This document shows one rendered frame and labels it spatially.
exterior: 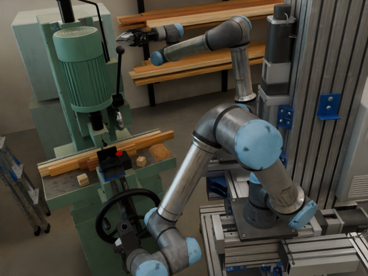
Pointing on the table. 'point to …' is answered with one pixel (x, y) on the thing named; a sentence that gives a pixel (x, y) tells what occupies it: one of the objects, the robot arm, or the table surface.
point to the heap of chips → (159, 151)
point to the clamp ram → (107, 153)
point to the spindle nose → (96, 120)
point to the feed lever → (118, 100)
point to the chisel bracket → (96, 136)
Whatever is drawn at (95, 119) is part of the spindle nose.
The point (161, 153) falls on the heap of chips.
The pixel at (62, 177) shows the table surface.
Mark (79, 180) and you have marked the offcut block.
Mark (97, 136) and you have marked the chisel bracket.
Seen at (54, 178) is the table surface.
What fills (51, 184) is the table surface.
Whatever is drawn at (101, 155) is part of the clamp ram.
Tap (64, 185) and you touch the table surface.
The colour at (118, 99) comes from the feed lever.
